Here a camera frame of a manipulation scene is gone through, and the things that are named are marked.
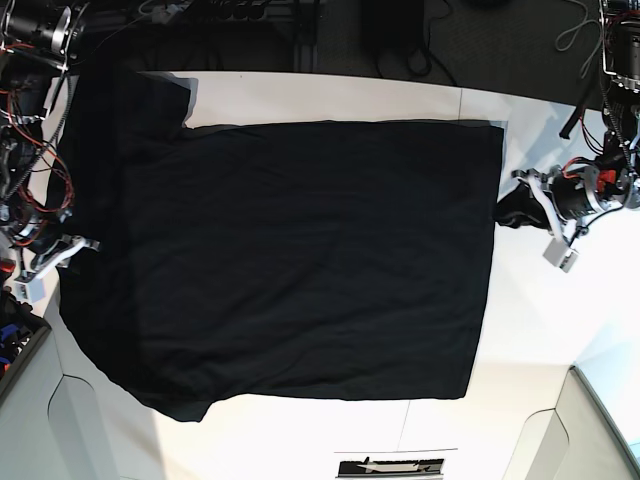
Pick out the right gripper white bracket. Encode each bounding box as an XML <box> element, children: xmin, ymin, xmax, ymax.
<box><xmin>17</xmin><ymin>234</ymin><xmax>100</xmax><ymax>283</ymax></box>

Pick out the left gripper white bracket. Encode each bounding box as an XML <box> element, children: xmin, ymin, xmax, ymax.
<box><xmin>494</xmin><ymin>167</ymin><xmax>585</xmax><ymax>245</ymax></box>

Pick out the black graphic t-shirt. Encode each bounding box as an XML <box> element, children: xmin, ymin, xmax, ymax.
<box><xmin>59</xmin><ymin>69</ymin><xmax>504</xmax><ymax>422</ymax></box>

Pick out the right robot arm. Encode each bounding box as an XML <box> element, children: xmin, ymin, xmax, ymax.
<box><xmin>1</xmin><ymin>1</ymin><xmax>90</xmax><ymax>285</ymax></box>

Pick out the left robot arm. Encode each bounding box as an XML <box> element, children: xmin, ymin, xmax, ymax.
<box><xmin>495</xmin><ymin>1</ymin><xmax>639</xmax><ymax>248</ymax></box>

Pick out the bin of colourful items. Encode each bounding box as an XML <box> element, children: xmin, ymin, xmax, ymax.
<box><xmin>1</xmin><ymin>287</ymin><xmax>51</xmax><ymax>402</ymax></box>

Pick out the printed paper label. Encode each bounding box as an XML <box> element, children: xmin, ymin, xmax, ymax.
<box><xmin>335</xmin><ymin>449</ymin><xmax>458</xmax><ymax>479</ymax></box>

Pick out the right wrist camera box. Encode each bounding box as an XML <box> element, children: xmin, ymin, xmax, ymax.
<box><xmin>14</xmin><ymin>279</ymin><xmax>46</xmax><ymax>304</ymax></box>

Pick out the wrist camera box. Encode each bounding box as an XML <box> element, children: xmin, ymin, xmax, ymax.
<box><xmin>14</xmin><ymin>279</ymin><xmax>46</xmax><ymax>304</ymax></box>
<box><xmin>543</xmin><ymin>238</ymin><xmax>579</xmax><ymax>273</ymax></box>

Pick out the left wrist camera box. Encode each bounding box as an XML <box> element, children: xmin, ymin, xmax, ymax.
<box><xmin>543</xmin><ymin>238</ymin><xmax>579</xmax><ymax>273</ymax></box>

